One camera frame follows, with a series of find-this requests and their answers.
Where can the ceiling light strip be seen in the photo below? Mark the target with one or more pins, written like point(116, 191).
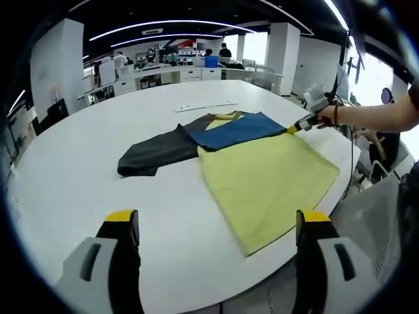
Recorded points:
point(337, 14)
point(170, 21)

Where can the grey mesh office chair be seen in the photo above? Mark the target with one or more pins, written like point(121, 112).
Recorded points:
point(264, 76)

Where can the white desk row with cabinets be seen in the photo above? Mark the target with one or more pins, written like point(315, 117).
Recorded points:
point(190, 74)

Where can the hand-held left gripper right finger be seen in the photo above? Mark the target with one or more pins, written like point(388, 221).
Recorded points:
point(327, 261)

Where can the white board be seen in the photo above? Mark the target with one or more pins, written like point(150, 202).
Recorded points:
point(107, 72)

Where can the ceiling air vent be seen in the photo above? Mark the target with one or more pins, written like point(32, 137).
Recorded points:
point(152, 31)

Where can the person's right hand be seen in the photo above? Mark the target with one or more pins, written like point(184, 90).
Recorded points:
point(325, 117)

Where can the yellow blue black garment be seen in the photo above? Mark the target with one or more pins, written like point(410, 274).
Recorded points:
point(262, 176)

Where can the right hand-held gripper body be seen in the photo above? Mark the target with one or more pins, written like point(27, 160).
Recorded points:
point(316, 98)

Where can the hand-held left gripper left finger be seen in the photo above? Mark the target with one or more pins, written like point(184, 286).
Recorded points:
point(104, 261)

